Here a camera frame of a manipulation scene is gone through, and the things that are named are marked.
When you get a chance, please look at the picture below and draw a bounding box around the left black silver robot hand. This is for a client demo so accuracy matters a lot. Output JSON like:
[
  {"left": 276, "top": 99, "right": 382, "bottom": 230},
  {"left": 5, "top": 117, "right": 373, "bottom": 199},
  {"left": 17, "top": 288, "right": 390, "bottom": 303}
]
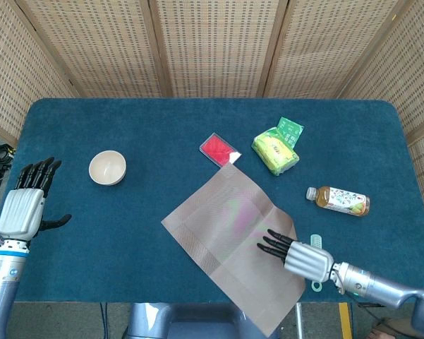
[{"left": 0, "top": 157, "right": 73, "bottom": 244}]

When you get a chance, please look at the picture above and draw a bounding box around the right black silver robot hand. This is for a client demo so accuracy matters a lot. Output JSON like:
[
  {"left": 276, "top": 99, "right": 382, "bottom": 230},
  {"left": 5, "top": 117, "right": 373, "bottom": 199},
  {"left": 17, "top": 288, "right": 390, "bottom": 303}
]
[{"left": 256, "top": 228, "right": 336, "bottom": 283}]

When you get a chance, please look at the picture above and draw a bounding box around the beige woven placemat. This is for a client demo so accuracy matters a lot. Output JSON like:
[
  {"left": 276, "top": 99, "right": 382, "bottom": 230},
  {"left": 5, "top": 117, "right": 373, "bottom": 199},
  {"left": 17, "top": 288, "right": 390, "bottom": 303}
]
[{"left": 161, "top": 162, "right": 307, "bottom": 338}]

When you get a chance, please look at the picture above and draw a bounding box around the beige round bowl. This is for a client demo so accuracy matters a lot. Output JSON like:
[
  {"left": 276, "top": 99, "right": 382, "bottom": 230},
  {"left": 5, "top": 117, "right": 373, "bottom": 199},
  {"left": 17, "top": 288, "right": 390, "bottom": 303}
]
[{"left": 88, "top": 150, "right": 127, "bottom": 186}]

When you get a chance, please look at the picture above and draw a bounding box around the mint green plastic brush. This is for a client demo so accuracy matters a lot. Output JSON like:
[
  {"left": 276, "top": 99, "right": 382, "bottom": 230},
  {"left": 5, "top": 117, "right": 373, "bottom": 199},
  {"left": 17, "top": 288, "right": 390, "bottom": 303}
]
[{"left": 310, "top": 234, "right": 324, "bottom": 292}]

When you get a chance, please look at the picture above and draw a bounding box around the metal table leg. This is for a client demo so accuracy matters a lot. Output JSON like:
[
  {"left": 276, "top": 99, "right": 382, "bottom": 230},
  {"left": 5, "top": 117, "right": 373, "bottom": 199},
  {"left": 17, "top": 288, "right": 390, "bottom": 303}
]
[{"left": 294, "top": 302, "right": 304, "bottom": 339}]

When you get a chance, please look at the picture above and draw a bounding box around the tea bottle with printed label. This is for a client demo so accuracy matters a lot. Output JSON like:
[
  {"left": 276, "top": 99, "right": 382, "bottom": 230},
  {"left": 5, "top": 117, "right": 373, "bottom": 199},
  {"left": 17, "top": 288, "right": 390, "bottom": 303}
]
[{"left": 305, "top": 186, "right": 371, "bottom": 217}]

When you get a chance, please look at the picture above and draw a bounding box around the yellow floor tape strip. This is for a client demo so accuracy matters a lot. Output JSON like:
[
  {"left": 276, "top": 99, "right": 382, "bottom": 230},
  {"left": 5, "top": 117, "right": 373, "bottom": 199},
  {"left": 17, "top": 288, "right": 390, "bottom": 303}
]
[{"left": 338, "top": 302, "right": 353, "bottom": 339}]

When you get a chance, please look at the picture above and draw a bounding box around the blue carpet table cover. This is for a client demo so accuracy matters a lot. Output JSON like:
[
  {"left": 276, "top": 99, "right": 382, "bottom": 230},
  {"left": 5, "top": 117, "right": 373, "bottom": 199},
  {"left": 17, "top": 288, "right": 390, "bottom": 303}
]
[{"left": 0, "top": 97, "right": 424, "bottom": 304}]

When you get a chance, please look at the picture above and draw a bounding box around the yellow green tissue pack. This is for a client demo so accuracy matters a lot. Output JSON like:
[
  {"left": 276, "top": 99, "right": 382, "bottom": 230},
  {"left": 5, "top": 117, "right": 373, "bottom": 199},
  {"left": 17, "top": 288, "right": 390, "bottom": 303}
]
[{"left": 250, "top": 127, "right": 301, "bottom": 177}]

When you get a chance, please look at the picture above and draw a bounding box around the green sachet packet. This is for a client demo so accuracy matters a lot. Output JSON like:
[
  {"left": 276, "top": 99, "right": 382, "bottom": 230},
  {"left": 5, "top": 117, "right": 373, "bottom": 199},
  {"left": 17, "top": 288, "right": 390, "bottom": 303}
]
[{"left": 276, "top": 117, "right": 305, "bottom": 149}]

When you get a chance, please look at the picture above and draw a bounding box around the woven bamboo screen panel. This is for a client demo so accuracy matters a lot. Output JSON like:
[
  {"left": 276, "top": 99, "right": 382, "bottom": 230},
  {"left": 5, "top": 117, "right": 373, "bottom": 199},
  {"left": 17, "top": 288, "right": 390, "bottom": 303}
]
[
  {"left": 16, "top": 0, "right": 172, "bottom": 99},
  {"left": 338, "top": 0, "right": 424, "bottom": 227},
  {"left": 147, "top": 0, "right": 290, "bottom": 99},
  {"left": 260, "top": 0, "right": 410, "bottom": 100},
  {"left": 0, "top": 0, "right": 78, "bottom": 145}
]

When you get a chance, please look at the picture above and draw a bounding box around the clear case with red cards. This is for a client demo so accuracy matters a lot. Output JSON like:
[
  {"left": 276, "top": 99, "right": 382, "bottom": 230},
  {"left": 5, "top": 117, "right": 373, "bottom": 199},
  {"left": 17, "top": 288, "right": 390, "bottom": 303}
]
[{"left": 198, "top": 132, "right": 243, "bottom": 167}]

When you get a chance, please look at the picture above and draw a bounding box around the blue-grey robot torso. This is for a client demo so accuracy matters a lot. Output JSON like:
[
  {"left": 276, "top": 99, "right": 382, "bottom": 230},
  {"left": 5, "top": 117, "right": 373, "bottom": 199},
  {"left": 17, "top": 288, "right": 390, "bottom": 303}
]
[{"left": 122, "top": 302, "right": 281, "bottom": 339}]

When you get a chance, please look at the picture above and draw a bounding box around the black cable bundle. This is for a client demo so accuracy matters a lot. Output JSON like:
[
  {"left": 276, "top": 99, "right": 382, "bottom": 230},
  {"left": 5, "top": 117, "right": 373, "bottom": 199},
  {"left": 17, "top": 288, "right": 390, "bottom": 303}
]
[{"left": 0, "top": 143, "right": 17, "bottom": 166}]

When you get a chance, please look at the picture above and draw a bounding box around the thin black floor cable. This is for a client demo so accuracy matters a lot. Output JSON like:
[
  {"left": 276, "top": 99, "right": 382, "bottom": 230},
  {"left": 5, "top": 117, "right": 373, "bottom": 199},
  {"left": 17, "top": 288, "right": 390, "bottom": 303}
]
[{"left": 99, "top": 302, "right": 109, "bottom": 339}]

